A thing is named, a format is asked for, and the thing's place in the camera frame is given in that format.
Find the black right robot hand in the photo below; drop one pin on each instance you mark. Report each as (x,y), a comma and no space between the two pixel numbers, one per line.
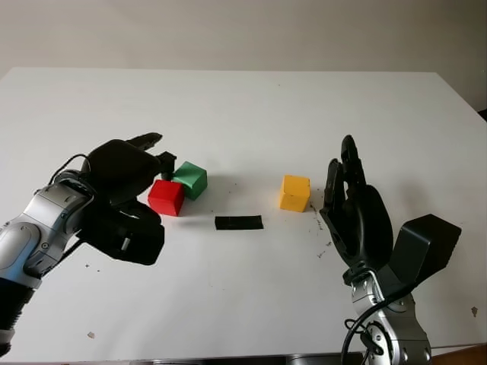
(369,224)

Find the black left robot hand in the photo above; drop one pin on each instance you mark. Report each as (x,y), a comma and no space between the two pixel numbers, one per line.
(118,167)

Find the red block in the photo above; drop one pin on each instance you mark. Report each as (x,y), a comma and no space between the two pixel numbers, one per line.
(164,198)

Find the green block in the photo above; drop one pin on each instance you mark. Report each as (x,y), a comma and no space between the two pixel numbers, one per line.
(194,182)

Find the yellow block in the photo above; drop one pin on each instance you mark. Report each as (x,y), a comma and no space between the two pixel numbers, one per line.
(293,194)

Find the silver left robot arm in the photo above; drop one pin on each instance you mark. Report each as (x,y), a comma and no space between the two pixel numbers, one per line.
(34,232)

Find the black tape strip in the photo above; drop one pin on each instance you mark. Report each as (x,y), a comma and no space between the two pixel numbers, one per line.
(238,223)

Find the dark robot torso edge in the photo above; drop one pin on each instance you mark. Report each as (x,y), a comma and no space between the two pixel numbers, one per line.
(247,361)

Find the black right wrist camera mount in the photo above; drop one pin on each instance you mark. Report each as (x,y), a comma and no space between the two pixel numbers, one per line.
(424,245)

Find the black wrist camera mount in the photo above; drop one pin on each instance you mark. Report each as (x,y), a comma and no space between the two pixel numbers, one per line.
(125,235)
(424,245)

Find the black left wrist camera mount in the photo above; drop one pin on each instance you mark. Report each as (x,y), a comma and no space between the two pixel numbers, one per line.
(125,235)

